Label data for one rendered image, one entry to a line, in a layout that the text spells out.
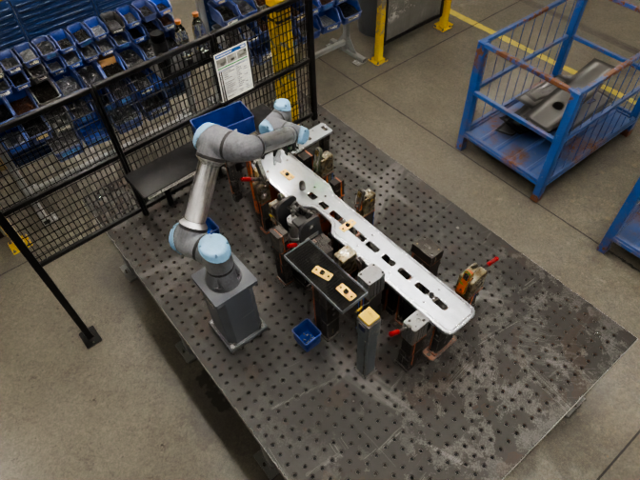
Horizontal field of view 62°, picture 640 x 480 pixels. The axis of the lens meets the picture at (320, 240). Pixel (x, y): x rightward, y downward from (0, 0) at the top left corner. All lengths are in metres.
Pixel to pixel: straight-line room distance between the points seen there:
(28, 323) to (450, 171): 3.16
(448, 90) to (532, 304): 2.80
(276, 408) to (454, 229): 1.34
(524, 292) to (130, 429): 2.23
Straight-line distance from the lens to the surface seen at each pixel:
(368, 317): 2.05
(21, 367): 3.77
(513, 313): 2.72
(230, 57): 2.96
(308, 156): 2.90
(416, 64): 5.43
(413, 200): 3.07
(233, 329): 2.42
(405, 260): 2.42
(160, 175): 2.88
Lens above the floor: 2.92
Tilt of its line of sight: 51 degrees down
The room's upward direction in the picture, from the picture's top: 3 degrees counter-clockwise
